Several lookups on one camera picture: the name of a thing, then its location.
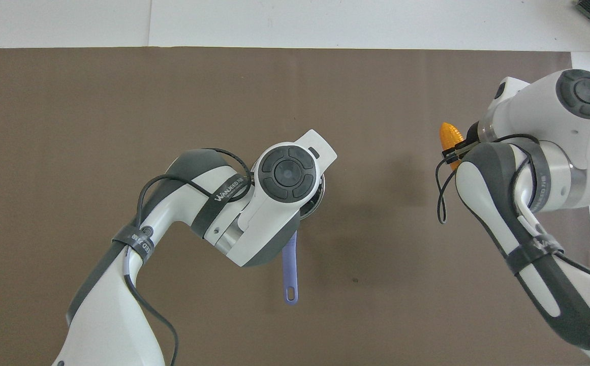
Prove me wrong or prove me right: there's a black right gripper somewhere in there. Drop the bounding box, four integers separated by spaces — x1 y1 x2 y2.
442 121 481 163

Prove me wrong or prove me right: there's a yellow toy corn cob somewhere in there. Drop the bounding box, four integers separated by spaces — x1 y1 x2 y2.
439 122 464 171

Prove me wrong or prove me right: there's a glass lid with blue knob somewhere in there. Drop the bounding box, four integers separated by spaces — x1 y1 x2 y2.
302 175 326 219

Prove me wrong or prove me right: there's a brown table mat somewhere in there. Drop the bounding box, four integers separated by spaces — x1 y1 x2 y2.
0 47 590 366

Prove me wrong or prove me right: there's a blue saucepan with long handle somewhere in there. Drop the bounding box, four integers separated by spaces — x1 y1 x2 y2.
282 175 326 306

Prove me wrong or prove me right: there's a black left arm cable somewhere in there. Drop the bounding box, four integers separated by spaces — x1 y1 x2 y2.
122 147 253 366

